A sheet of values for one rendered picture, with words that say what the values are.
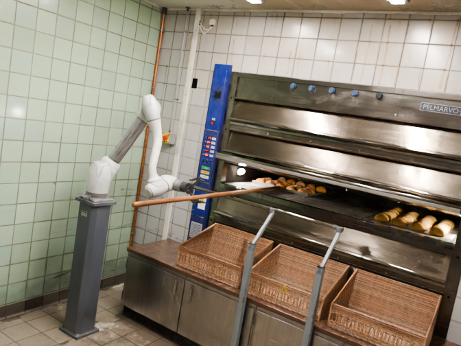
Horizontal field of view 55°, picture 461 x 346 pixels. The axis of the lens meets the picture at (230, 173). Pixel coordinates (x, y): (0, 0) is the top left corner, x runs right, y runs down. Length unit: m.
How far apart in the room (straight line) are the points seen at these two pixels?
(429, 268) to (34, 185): 2.81
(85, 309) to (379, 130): 2.42
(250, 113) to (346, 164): 0.88
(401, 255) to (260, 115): 1.46
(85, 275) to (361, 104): 2.28
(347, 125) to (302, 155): 0.39
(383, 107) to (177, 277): 1.90
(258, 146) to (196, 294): 1.23
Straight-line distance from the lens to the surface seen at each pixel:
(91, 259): 3.36
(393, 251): 3.23
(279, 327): 3.03
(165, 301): 3.53
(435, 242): 3.17
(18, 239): 3.68
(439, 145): 3.13
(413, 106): 3.19
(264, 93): 3.59
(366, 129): 3.24
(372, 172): 3.21
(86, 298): 3.46
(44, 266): 3.89
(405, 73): 3.22
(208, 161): 3.77
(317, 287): 2.78
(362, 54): 3.32
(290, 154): 3.42
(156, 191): 3.14
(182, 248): 3.38
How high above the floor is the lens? 1.73
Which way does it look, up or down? 7 degrees down
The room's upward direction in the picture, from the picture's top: 10 degrees clockwise
